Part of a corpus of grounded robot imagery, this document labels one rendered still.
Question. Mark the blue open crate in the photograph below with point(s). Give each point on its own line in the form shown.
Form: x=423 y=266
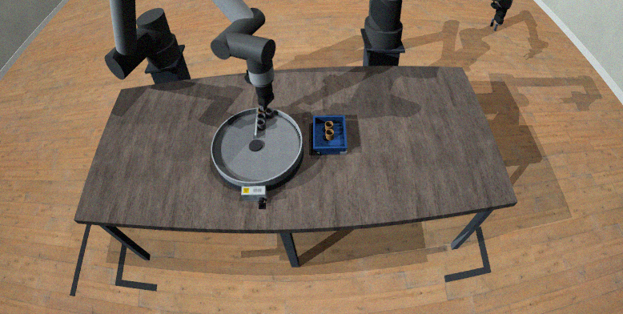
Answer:
x=335 y=146

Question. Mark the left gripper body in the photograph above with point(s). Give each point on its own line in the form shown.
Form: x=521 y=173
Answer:
x=500 y=12

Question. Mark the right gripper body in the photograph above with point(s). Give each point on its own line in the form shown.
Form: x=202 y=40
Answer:
x=263 y=86

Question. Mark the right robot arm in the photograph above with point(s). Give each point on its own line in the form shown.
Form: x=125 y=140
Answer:
x=153 y=32

